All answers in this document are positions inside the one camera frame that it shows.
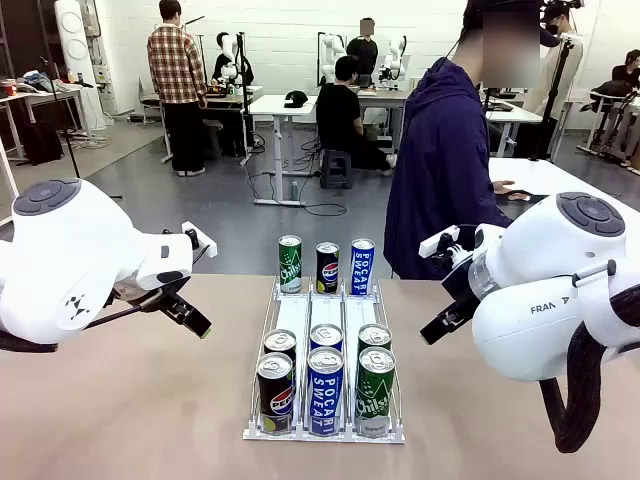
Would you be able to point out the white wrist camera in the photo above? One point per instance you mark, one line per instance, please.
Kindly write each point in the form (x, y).
(202, 242)
(437, 242)

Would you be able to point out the small bottle on floor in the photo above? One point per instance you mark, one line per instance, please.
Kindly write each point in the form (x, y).
(295, 191)

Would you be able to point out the clear three-lane can rack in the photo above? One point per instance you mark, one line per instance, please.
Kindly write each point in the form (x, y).
(295, 312)

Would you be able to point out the person in beige jacket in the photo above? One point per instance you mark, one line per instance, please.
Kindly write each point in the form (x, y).
(555, 75)

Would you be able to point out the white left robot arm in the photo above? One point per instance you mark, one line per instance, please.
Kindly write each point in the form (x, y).
(75, 250)

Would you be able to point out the person's right hand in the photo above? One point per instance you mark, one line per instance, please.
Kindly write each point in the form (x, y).
(502, 187)

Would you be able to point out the seated person black top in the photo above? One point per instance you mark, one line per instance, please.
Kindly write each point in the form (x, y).
(625, 80)

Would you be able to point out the standing person black t-shirt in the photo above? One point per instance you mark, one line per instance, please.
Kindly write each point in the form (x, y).
(362, 52)

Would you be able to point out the black bag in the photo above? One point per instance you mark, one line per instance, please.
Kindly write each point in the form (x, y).
(42, 145)

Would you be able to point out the person in purple jacket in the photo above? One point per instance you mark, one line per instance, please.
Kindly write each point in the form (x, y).
(440, 150)

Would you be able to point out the white desk with black mat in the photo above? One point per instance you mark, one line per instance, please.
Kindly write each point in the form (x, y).
(515, 116)

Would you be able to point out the black microphone stand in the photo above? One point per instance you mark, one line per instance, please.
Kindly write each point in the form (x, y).
(65, 135)

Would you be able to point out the blue Pocari Sweat can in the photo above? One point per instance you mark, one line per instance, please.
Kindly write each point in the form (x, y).
(326, 337)
(326, 400)
(362, 270)

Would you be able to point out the seated person in black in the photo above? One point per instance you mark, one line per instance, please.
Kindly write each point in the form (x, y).
(337, 110)

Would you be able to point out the black Pepsi can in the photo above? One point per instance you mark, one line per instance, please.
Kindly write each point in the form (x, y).
(280, 342)
(327, 272)
(275, 400)

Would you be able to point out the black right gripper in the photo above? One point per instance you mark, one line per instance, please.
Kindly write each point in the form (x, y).
(462, 290)

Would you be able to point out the white standing desk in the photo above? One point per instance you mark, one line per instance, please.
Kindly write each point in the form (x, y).
(280, 105)

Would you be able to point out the white tower air conditioner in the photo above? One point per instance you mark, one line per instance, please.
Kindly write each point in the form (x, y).
(75, 45)

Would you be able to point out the black camera tripod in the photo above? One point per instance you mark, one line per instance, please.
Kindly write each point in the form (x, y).
(555, 100)

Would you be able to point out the large white table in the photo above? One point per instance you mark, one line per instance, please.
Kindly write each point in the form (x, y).
(575, 180)

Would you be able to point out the white lab robot arm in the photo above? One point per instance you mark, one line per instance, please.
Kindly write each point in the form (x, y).
(227, 50)
(331, 50)
(396, 52)

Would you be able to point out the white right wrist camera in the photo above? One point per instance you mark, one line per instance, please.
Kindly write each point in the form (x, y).
(437, 242)

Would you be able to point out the black baseball cap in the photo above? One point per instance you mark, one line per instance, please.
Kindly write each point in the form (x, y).
(296, 99)

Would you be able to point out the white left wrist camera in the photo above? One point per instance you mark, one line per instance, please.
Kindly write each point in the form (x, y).
(202, 242)

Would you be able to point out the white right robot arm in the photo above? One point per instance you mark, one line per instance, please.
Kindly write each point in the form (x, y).
(550, 250)

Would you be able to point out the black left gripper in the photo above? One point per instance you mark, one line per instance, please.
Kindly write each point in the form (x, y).
(175, 302)

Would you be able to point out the green Chilsung cider can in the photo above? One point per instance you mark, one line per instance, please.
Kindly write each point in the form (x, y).
(290, 270)
(376, 400)
(374, 336)

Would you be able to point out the grey plastic stool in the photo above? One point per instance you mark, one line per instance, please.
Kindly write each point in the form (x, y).
(336, 167)

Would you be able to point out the white table with clutter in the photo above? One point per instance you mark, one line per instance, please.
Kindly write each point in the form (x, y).
(50, 92)

